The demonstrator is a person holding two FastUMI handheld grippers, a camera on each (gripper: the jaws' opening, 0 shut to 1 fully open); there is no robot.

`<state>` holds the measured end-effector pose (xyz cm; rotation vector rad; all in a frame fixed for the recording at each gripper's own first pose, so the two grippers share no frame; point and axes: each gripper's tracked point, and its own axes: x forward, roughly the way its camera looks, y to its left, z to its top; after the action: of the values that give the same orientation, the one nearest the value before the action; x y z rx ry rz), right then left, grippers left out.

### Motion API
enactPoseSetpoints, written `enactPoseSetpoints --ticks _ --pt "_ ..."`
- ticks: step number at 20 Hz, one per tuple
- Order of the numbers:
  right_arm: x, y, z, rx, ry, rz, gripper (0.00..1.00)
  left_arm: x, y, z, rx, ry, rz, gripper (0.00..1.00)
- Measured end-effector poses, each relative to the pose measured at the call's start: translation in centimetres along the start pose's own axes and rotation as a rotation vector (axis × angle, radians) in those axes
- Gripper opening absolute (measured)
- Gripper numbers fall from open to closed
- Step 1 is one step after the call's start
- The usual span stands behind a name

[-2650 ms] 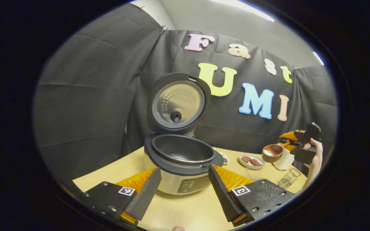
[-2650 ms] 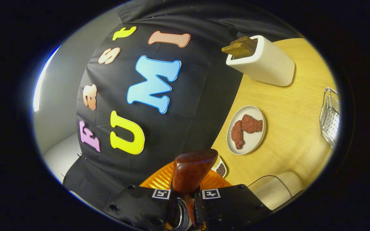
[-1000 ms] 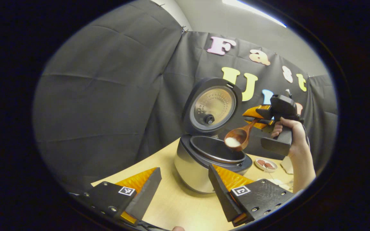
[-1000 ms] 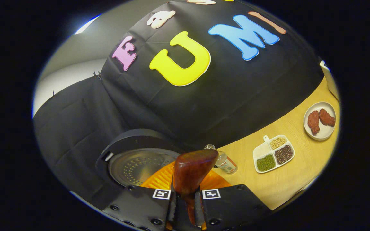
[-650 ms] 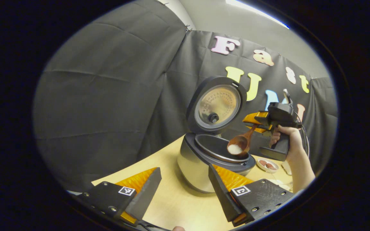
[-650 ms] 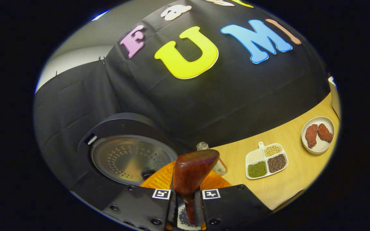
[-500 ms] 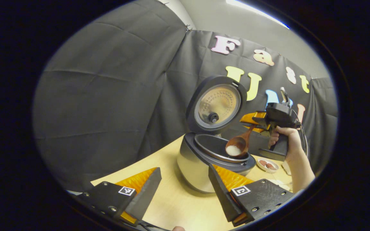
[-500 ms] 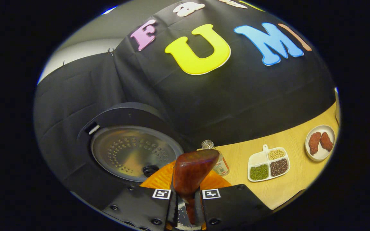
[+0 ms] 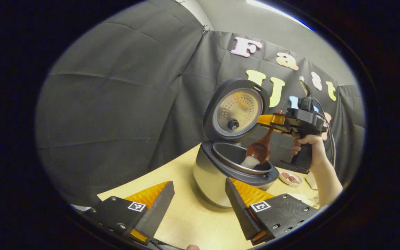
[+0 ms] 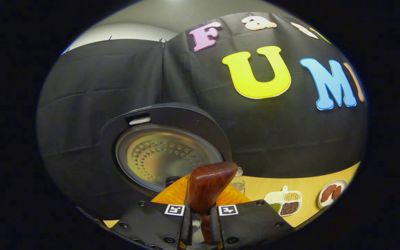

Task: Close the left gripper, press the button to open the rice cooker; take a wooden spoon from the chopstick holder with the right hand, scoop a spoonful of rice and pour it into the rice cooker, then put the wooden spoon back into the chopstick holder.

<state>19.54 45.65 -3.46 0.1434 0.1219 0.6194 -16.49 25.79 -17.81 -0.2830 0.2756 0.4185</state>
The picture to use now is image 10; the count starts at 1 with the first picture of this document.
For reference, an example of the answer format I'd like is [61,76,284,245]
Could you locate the brown wooden spoon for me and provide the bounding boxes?
[187,161,238,243]

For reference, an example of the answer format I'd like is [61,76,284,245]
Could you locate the round white plate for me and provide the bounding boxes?
[317,179,349,209]

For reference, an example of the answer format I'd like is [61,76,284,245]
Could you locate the black backdrop cloth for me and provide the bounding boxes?
[37,12,368,223]

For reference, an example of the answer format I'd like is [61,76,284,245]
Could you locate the white divided bean dish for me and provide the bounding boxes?
[264,185,303,217]

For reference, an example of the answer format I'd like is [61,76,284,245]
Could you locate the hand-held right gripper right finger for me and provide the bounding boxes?
[208,189,294,250]

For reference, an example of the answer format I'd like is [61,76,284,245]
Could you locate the small glass bottle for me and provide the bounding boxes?
[230,167,246,195]

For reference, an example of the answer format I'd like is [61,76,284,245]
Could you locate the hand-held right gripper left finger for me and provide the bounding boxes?
[111,174,192,250]

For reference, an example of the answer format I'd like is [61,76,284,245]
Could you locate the black and silver rice cooker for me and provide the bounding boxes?
[78,102,234,223]

